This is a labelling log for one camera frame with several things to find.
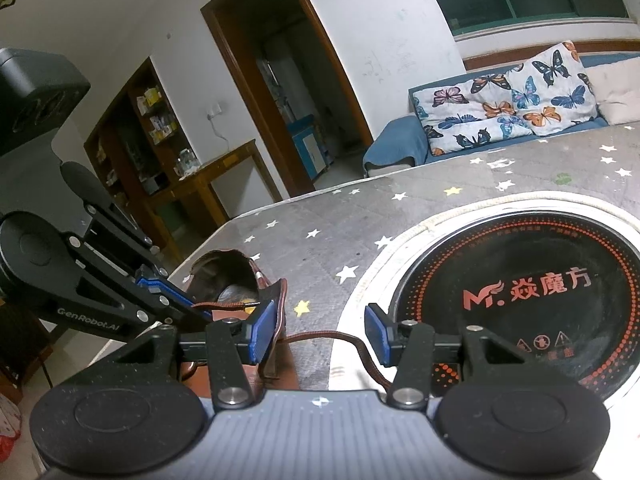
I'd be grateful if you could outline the brown leather shoe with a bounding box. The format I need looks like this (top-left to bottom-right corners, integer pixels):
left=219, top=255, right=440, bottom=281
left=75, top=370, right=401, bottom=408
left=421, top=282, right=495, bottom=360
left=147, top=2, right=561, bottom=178
left=180, top=250, right=301, bottom=391

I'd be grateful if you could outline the blue sofa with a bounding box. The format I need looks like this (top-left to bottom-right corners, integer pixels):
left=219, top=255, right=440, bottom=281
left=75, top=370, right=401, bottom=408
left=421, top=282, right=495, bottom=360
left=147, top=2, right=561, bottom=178
left=362, top=52, right=640, bottom=178

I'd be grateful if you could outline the red printed bag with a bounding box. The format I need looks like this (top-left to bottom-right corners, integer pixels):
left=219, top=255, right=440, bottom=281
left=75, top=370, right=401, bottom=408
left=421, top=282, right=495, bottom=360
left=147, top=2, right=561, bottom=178
left=0, top=394, right=31, bottom=461

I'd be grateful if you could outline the clear glass jug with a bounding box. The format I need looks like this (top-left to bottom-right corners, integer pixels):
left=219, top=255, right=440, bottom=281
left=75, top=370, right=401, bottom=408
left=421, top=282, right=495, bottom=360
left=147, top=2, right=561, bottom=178
left=175, top=150, right=201, bottom=177

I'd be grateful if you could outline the brown wooden door frame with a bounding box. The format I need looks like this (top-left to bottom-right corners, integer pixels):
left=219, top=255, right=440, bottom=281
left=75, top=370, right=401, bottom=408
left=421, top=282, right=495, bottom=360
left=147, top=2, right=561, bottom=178
left=201, top=0, right=376, bottom=193

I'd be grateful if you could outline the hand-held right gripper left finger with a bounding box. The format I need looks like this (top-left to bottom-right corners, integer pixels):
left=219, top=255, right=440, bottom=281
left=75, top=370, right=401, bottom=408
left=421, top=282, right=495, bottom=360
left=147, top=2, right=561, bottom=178
left=107, top=300, right=281, bottom=410

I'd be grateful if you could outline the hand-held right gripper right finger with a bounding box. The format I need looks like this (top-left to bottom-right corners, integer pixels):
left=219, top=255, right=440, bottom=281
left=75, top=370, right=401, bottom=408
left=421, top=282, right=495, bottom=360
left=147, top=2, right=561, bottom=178
left=364, top=302, right=531, bottom=410

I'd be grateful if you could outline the grey star-print table cover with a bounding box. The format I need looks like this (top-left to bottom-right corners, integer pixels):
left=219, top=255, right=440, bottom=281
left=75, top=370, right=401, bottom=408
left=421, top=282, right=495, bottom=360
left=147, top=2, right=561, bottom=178
left=90, top=125, right=640, bottom=411

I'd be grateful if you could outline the black round induction cooktop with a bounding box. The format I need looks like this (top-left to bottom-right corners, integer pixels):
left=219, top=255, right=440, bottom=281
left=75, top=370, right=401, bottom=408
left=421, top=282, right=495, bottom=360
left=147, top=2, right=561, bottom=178
left=387, top=212, right=640, bottom=402

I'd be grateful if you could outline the beige cushion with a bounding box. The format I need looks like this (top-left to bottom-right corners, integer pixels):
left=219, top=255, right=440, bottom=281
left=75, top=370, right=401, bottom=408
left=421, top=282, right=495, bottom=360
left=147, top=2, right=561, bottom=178
left=590, top=57, right=640, bottom=123

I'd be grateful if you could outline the butterfly print cushion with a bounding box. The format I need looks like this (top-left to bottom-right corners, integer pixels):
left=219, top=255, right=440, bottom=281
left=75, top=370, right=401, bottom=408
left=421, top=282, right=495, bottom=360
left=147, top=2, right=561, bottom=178
left=411, top=41, right=598, bottom=156

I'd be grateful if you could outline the wooden shelf cabinet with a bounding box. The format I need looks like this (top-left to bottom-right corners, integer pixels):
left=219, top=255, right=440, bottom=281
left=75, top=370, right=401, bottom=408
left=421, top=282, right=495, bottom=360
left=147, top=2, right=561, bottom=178
left=82, top=57, right=201, bottom=241

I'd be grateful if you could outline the blue cabinet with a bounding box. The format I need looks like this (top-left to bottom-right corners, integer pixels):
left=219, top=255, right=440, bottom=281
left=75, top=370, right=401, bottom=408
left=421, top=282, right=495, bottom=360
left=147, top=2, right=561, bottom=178
left=287, top=115, right=333, bottom=181

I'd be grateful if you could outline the brown shoelace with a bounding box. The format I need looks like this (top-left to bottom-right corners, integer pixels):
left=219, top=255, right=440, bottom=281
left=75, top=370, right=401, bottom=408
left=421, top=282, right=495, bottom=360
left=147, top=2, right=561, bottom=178
left=192, top=299, right=401, bottom=393

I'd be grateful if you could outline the wooden side table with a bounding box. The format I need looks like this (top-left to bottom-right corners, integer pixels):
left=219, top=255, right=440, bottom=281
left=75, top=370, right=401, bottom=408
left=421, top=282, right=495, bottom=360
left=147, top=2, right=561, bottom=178
left=142, top=140, right=283, bottom=261

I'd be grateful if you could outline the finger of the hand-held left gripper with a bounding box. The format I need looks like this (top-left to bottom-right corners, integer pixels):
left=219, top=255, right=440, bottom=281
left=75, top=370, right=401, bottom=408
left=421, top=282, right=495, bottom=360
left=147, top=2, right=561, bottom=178
left=60, top=161, right=171, bottom=281
left=66, top=234, right=217, bottom=327

